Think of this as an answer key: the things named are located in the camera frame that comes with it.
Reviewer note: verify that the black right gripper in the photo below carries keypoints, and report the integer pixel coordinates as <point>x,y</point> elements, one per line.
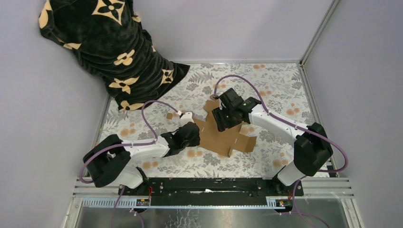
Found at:
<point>218,113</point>

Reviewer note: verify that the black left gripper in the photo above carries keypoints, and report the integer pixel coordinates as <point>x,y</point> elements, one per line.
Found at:
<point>196,141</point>

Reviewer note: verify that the brown cardboard box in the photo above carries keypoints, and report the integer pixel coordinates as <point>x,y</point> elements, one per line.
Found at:
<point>225,142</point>

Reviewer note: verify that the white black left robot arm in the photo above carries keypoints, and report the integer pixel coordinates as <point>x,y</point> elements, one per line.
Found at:
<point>112,160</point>

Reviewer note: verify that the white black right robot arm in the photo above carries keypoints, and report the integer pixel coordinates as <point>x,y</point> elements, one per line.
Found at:
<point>311,150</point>

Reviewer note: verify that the floral patterned table mat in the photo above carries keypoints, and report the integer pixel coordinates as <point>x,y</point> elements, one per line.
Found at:
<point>278,85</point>

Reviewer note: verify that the black floral plush blanket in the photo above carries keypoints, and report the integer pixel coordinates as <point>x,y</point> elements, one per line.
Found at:
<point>109,42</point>

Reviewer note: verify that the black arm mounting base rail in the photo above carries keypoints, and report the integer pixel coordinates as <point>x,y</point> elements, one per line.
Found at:
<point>221,189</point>

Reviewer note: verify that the white slotted cable duct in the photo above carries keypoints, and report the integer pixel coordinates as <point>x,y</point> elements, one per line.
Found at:
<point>143,203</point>

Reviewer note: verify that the aluminium frame post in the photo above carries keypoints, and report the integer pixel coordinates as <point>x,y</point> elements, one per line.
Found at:
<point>322,26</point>

